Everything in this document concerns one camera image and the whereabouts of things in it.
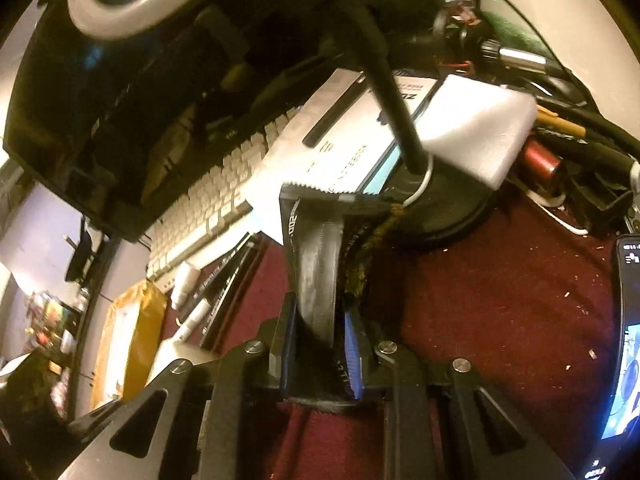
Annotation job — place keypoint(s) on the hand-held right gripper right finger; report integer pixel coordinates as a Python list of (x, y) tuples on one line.
[(355, 355)]

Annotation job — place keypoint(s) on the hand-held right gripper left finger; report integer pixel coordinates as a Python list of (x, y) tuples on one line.
[(280, 340)]

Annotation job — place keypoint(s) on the black foil packet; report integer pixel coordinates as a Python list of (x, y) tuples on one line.
[(315, 270)]

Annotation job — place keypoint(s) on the yellow paper box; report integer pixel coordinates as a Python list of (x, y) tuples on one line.
[(145, 340)]

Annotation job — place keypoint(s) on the black marker pen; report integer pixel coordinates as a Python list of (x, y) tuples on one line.
[(215, 285), (225, 310)]

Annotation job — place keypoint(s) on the small white dropper bottle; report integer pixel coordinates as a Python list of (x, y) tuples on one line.
[(184, 280)]

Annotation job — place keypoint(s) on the beige computer keyboard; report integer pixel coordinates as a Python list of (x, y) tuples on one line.
[(210, 200)]

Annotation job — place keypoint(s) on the round black stand base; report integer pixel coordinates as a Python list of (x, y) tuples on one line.
[(450, 215)]

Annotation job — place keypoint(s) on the blue book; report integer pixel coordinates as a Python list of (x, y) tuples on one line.
[(382, 175)]

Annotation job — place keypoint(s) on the grey paper notebook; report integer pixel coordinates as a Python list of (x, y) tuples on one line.
[(345, 130)]

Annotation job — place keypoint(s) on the black stick-shaped gadget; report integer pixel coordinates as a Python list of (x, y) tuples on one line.
[(330, 115)]

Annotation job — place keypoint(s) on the white foam block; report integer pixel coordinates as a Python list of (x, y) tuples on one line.
[(475, 125)]

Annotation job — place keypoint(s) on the black stand pole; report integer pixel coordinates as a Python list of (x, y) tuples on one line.
[(390, 95)]

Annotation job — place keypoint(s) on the red cylinder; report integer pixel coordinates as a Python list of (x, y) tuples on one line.
[(542, 162)]

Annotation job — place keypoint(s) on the black smartphone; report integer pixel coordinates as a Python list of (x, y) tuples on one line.
[(627, 360)]

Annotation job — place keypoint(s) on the black computer monitor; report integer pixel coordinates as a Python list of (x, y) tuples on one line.
[(125, 110)]

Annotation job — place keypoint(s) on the black plastic holder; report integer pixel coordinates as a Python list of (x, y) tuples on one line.
[(600, 200)]

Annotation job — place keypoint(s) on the yellow pencil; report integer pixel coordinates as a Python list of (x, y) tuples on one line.
[(565, 125)]

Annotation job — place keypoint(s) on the black stand joint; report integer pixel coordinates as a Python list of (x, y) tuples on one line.
[(450, 35)]

